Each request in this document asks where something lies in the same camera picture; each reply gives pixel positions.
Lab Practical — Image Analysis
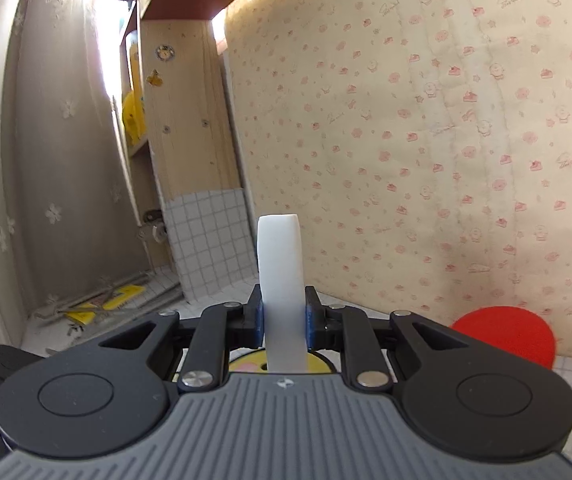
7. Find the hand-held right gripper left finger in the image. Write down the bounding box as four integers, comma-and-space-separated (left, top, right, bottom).
98, 285, 265, 395

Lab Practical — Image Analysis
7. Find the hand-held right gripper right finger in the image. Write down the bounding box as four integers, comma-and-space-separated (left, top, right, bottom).
305, 285, 471, 391

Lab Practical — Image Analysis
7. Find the white sponge block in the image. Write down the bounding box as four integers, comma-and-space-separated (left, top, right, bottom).
257, 214, 309, 375

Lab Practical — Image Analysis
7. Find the yellow cartoon face sticker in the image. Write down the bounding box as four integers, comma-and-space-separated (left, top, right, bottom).
226, 350, 339, 375

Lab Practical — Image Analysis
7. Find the white grid panel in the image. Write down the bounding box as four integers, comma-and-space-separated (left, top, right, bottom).
161, 187, 259, 303

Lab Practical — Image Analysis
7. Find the metal window track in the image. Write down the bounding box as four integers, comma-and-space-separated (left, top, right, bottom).
31, 267, 181, 328

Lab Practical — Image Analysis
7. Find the red cylindrical speaker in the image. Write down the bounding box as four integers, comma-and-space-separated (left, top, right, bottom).
450, 306, 557, 372

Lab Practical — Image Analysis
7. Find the wooden shelf unit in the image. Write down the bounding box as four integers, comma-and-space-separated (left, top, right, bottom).
111, 0, 287, 306

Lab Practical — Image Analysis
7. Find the yellow plastic toy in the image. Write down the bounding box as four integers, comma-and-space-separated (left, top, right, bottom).
122, 91, 147, 138

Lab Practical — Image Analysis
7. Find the grey floral lace curtain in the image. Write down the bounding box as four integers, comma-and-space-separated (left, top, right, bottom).
0, 0, 167, 323

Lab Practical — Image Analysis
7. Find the yellow bottle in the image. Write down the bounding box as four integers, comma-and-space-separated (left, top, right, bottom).
125, 30, 143, 86

